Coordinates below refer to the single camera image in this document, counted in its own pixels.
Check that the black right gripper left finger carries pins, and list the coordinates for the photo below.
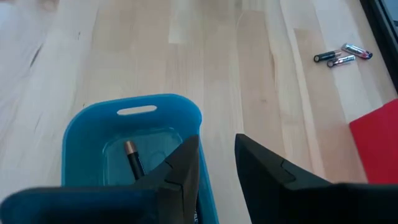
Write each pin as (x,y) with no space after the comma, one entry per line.
(93,205)

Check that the blue-grey plastic basket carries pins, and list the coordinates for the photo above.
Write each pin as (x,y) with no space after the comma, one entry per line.
(93,140)

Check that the black copper-top AA battery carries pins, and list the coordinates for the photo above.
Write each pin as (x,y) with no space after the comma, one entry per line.
(133,158)
(326,56)

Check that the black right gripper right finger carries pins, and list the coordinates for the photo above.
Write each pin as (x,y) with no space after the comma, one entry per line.
(311,205)

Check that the black aluminium table frame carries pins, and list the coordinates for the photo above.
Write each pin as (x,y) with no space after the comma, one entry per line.
(382,37)

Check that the long red plastic bin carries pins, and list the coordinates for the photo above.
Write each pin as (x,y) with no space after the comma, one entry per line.
(376,143)

